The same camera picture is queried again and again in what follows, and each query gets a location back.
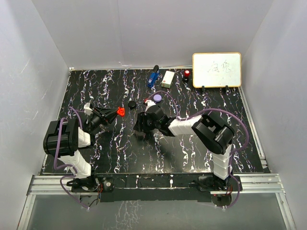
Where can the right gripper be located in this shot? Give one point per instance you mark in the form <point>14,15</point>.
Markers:
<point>141,125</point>

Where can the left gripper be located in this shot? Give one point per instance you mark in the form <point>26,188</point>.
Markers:
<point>109,114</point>

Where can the black earbud charging case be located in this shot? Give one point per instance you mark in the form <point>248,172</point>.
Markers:
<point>132,104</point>

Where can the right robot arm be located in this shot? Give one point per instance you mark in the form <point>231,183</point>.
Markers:
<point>212,131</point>

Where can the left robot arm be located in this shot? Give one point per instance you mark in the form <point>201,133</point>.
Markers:
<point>65,138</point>

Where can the blue stapler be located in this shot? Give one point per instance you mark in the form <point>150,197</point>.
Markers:
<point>153,76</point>

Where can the white and green box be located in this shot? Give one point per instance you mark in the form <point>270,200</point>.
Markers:
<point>167,79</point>

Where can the red button device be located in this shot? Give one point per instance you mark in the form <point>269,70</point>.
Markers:
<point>186,75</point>

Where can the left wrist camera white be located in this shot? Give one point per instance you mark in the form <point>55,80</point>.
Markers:
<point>88,108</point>

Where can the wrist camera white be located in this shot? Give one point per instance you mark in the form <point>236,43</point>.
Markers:
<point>88,108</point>
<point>149,103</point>

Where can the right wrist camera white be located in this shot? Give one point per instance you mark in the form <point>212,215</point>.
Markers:
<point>149,103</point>

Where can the white whiteboard with wooden frame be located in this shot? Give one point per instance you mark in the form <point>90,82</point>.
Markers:
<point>217,70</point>

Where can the aluminium frame rail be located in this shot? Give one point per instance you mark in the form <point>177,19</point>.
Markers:
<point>252,183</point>

